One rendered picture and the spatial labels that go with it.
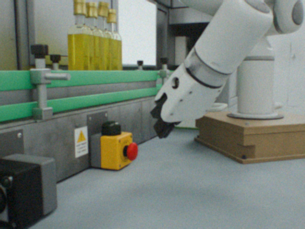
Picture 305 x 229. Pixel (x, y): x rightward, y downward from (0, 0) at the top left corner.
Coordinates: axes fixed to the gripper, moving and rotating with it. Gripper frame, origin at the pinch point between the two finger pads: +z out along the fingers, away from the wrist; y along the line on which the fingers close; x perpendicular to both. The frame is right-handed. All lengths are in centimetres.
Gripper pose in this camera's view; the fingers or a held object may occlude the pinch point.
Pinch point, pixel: (163, 126)
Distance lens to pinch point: 64.0
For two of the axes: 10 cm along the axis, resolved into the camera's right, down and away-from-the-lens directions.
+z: -4.3, 6.2, 6.5
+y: 8.0, -0.8, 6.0
